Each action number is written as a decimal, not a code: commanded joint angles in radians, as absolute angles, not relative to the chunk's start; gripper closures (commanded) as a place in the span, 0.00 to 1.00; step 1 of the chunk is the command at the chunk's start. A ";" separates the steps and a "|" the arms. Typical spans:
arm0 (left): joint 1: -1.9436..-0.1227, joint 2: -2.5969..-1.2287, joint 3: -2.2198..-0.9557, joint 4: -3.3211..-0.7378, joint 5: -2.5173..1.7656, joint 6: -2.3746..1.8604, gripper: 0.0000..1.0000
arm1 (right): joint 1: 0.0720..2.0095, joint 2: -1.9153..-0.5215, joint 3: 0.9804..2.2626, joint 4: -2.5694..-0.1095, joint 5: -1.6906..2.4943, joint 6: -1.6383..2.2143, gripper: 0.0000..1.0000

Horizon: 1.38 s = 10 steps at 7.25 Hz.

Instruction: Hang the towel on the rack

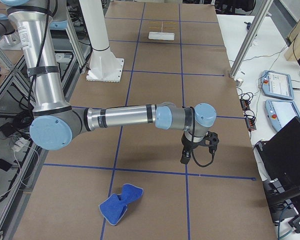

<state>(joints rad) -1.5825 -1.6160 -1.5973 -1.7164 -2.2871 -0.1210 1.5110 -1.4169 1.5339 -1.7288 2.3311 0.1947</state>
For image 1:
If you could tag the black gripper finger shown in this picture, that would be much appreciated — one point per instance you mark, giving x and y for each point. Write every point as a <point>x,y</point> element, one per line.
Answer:
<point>186,156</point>

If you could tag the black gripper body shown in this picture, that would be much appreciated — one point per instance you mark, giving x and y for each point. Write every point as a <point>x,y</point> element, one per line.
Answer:
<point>190,144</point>

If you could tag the blue towel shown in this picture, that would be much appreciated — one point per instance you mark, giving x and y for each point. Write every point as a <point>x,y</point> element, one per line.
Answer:
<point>116,205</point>

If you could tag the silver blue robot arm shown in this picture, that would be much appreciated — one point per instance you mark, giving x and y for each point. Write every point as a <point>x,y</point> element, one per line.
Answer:
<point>56,123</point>
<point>6,28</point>

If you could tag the black usb hub upper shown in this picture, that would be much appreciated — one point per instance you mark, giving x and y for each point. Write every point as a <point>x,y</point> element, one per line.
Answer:
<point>244,104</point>

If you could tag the small silver cylinder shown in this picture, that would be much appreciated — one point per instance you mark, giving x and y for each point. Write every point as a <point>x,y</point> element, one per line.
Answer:
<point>239,82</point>

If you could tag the lower teach pendant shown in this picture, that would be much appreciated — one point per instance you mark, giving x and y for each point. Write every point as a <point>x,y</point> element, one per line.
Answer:
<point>280,112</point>

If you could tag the teach pendant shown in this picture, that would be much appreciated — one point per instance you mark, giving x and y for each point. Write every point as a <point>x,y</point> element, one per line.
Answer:
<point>277,85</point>
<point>280,112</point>

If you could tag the black laptop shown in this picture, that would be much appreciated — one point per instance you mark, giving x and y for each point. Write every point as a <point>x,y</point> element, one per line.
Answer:
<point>281,154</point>

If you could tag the black monitor stand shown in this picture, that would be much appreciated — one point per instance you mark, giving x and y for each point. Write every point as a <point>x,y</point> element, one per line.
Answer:
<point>279,200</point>

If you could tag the upper teach pendant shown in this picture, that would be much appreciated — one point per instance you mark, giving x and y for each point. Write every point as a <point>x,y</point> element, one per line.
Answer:
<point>277,85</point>

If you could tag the wooden board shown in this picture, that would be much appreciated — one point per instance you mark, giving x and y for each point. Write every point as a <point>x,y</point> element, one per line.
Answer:
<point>293,51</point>

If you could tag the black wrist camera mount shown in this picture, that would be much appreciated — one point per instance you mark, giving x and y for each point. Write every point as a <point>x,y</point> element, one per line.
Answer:
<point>211,141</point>

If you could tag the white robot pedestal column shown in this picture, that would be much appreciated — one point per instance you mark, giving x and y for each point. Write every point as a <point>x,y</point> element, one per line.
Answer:
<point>104,66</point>

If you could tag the aluminium frame post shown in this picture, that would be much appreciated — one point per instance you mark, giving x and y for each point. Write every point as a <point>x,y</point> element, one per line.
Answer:
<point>251,34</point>

